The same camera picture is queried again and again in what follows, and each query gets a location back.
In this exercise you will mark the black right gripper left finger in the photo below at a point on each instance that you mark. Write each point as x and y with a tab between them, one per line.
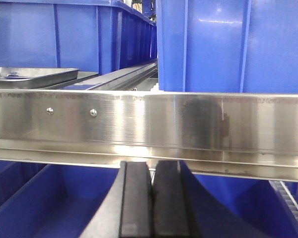
126	211

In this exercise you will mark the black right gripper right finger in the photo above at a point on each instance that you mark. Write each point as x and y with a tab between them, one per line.
183	208

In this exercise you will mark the silver metal tray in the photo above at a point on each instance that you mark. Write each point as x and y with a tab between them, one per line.
34	77

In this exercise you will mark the blue bin lower right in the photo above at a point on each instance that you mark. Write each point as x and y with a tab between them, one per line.
254	201

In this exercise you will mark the blue bin lower centre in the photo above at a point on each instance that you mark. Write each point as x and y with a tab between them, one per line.
58	202

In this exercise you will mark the lower white roller track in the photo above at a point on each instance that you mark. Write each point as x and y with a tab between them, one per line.
288	193

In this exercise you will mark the stacked blue bin right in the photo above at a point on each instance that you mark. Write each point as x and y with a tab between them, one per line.
248	46

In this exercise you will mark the large blue bin left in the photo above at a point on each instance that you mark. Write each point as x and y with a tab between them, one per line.
92	35

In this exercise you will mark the stainless steel rack front rail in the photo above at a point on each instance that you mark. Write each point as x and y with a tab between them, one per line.
227	134

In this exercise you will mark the steel lane divider rail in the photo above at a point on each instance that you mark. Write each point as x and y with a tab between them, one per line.
124	79

